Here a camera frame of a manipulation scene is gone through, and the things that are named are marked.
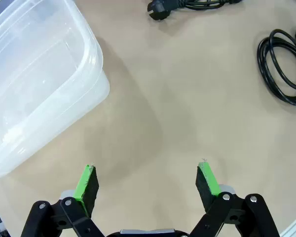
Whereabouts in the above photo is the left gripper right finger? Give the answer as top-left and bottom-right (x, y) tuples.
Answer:
(189, 159), (279, 237)

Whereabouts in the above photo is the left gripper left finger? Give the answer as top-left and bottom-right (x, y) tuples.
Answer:
(21, 162), (107, 237)

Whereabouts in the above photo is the clear plastic storage container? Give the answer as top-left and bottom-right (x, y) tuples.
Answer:
(0, 0), (111, 181)

